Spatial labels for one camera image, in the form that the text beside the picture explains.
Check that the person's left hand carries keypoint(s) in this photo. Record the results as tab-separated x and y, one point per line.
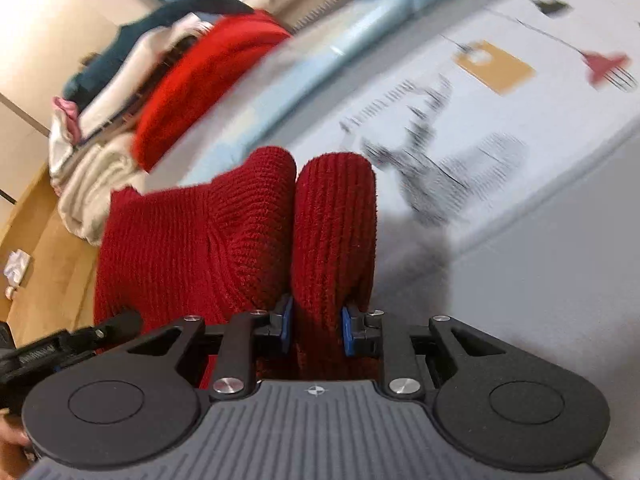
12	435

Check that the pile of folded clothes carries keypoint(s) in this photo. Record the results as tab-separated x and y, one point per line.
120	85

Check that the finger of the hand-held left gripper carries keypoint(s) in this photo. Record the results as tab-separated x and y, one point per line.
120	325

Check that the dark red knitted sweater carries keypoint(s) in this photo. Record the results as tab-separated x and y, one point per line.
200	240

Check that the bright red knitted sweater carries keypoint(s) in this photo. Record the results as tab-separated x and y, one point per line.
200	85

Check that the cream knitted blanket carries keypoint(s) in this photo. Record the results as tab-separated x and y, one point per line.
100	195

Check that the deer printed bed sheet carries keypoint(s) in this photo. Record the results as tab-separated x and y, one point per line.
525	210

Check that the pink garment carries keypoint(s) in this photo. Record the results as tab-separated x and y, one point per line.
67	115

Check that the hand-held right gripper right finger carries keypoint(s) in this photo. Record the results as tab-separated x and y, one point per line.
346	332

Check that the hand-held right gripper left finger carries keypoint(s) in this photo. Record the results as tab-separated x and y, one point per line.
286	322

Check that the white crumpled tissue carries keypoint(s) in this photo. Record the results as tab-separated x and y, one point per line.
17	265

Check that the dark teal garment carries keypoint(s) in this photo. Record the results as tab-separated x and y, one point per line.
150	30

